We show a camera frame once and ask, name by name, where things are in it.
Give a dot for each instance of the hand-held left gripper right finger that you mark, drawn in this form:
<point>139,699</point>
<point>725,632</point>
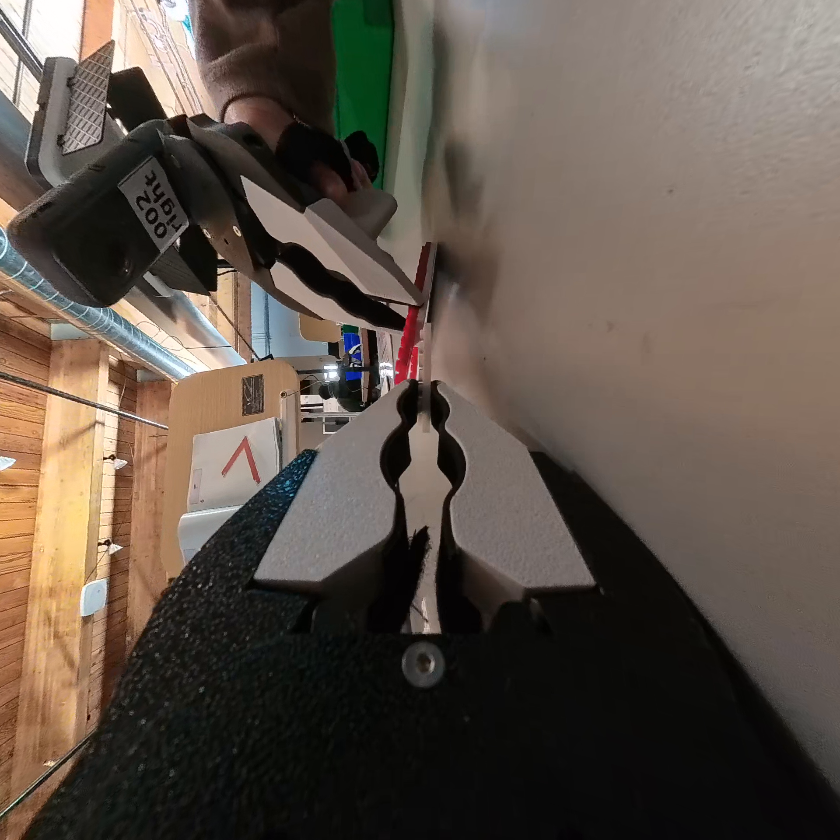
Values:
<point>518,525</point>

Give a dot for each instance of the white wall device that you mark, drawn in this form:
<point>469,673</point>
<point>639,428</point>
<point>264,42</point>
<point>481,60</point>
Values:
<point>94,597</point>

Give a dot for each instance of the metal ventilation duct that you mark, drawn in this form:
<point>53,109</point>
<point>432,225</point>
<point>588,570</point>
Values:
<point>98,315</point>

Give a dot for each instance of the open instruction booklet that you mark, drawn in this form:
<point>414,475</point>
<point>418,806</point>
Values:
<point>229,459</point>

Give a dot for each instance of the thin metal rod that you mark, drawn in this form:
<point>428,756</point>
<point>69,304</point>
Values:
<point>79,400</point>

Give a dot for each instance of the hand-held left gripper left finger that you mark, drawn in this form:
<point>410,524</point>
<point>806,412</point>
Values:
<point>328,518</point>

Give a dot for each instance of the person's right forearm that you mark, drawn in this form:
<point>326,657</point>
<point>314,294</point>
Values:
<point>262,46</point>

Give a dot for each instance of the long narrow red lego plate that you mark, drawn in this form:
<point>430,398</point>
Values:
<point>407,341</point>

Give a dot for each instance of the blue plastic bin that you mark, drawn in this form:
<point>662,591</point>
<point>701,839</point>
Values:
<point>351,344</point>

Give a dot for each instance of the black label plate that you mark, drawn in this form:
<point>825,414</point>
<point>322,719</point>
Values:
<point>253,394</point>

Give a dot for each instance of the person's right hand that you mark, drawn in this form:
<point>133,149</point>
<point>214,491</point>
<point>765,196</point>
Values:
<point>253,111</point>

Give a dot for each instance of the wide red lego plate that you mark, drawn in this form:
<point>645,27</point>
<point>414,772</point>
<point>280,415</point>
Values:
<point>428,269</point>

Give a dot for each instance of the wooden booklet stand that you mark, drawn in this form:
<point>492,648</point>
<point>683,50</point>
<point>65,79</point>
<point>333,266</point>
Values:
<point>210,394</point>

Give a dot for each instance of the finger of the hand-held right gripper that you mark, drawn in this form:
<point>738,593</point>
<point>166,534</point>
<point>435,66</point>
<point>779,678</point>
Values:
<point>348,243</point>
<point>308,292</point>

